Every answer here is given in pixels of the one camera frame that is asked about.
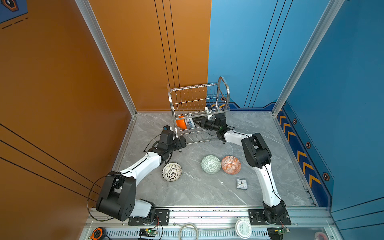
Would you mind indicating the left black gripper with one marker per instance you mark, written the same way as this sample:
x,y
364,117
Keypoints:
x,y
182,142

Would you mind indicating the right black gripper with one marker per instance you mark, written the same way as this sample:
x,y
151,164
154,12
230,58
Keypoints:
x,y
195,119

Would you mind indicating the blue white floral bowl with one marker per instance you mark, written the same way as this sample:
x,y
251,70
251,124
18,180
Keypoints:
x,y
190,123

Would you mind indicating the orange bowl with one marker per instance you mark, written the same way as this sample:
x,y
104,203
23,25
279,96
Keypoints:
x,y
181,123

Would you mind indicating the silver wire dish rack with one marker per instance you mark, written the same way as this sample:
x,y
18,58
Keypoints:
x,y
191,101

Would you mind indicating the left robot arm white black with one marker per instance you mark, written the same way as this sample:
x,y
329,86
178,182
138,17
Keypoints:
x,y
117,198

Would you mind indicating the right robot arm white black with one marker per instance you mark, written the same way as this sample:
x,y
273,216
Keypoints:
x,y
258,156

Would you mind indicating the white black lattice bowl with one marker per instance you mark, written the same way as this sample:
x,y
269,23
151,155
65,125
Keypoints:
x,y
172,172

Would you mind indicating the green patterned bowl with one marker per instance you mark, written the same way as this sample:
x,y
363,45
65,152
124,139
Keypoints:
x,y
211,164

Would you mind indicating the red patterned bowl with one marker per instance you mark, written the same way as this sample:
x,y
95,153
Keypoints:
x,y
231,165

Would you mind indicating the small square clock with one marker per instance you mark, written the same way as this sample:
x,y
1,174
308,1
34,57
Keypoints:
x,y
241,184

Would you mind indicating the green circuit board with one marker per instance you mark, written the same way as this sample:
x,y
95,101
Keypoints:
x,y
148,234

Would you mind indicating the orange black tape measure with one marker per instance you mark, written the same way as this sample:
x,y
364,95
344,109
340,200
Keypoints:
x,y
98,234

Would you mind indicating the right circuit board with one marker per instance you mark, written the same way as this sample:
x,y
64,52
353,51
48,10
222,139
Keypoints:
x,y
283,230

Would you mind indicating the pink round object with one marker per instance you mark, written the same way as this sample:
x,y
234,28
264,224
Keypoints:
x,y
321,236

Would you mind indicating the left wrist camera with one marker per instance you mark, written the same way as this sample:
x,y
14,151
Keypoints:
x,y
166,127

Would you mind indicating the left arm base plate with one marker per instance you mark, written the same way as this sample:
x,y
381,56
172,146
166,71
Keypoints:
x,y
161,216

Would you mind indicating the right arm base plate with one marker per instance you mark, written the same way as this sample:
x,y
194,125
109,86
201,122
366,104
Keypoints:
x,y
257,217

